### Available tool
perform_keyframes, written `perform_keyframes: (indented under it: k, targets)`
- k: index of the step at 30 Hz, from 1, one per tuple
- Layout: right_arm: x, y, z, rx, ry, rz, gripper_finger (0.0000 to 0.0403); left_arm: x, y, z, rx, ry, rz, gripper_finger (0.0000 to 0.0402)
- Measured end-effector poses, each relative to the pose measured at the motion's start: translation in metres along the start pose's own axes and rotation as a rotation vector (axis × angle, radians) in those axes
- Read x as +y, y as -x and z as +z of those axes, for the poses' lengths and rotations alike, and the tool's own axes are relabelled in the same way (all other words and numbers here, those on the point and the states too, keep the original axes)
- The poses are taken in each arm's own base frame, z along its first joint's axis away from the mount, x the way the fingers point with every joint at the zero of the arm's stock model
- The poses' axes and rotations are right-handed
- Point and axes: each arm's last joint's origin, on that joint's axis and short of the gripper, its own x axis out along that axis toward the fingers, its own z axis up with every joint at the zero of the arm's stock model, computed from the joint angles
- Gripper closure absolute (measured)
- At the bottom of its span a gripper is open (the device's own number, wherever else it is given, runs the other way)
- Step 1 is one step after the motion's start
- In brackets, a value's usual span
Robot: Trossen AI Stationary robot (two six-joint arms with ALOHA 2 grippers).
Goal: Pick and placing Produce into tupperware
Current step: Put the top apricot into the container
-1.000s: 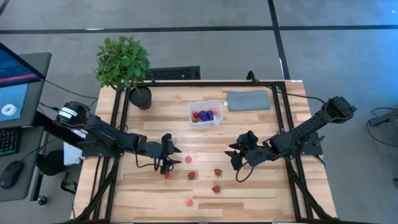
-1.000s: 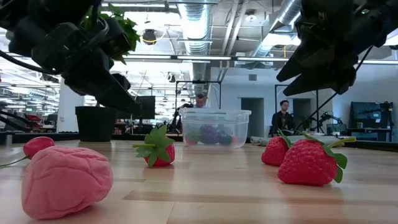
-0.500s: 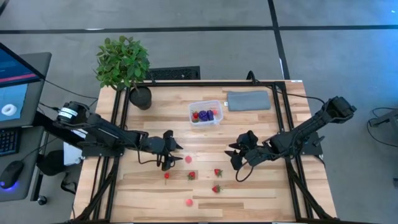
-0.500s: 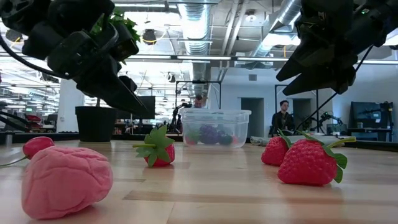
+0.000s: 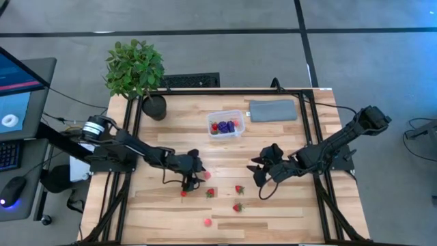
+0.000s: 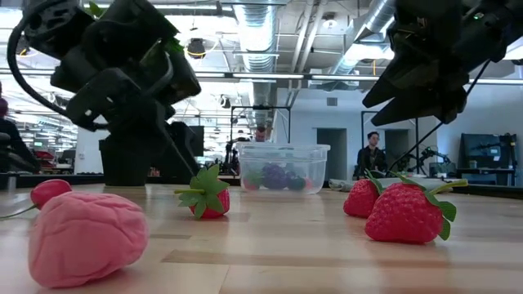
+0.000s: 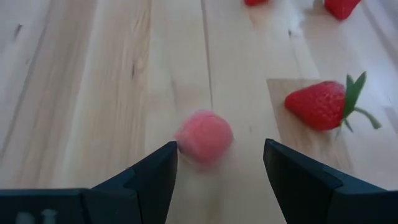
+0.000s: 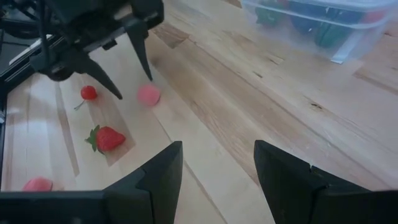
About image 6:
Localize green potted plant black pot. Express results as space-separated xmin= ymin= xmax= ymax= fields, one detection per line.
xmin=87 ymin=2 xmax=185 ymax=188

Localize red toy strawberry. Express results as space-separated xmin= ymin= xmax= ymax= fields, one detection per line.
xmin=342 ymin=169 xmax=385 ymax=220
xmin=364 ymin=171 xmax=469 ymax=245
xmin=173 ymin=163 xmax=231 ymax=221

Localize red toy cherry with stem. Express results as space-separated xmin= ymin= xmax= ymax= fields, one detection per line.
xmin=0 ymin=178 xmax=73 ymax=221

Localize pink wrinkled toy fruit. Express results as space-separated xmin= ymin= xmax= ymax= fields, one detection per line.
xmin=27 ymin=191 xmax=150 ymax=290

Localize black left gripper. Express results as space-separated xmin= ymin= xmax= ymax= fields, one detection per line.
xmin=51 ymin=0 xmax=201 ymax=176

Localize yellow hanging cord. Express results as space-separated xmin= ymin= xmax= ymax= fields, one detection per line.
xmin=371 ymin=59 xmax=379 ymax=102

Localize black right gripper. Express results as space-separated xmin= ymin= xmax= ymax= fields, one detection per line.
xmin=362 ymin=0 xmax=523 ymax=127

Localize purple toy grape bunch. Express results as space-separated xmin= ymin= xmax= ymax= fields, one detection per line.
xmin=261 ymin=162 xmax=289 ymax=190

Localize black cabinet with screen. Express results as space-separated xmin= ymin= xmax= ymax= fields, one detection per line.
xmin=456 ymin=132 xmax=519 ymax=185

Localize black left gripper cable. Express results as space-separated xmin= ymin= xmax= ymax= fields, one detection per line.
xmin=6 ymin=20 xmax=70 ymax=119

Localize black background monitor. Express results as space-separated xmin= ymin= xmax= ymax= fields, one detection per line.
xmin=186 ymin=125 xmax=205 ymax=158

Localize clear plastic tupperware container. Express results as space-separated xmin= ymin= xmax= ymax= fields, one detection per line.
xmin=236 ymin=141 xmax=331 ymax=195

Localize grey folded cloth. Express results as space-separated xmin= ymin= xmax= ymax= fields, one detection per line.
xmin=329 ymin=176 xmax=454 ymax=193

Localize long black arm cable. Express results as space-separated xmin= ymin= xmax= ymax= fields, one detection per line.
xmin=386 ymin=59 xmax=491 ymax=175

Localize black metal frame stand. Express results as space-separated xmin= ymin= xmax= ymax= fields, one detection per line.
xmin=230 ymin=105 xmax=292 ymax=145
xmin=360 ymin=109 xmax=420 ymax=175

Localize black ceiling-mounted device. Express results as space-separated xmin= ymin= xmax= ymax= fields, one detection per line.
xmin=186 ymin=38 xmax=207 ymax=60

